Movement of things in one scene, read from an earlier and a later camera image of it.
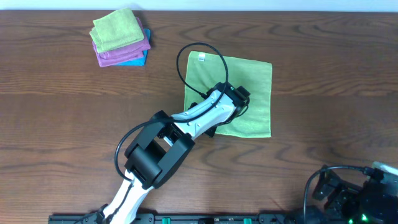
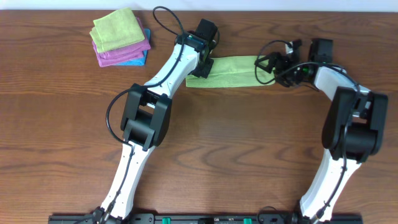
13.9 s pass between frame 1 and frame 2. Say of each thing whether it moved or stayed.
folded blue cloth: stayed
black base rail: stayed
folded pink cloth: stayed
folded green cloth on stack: stayed
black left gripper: moved
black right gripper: moved
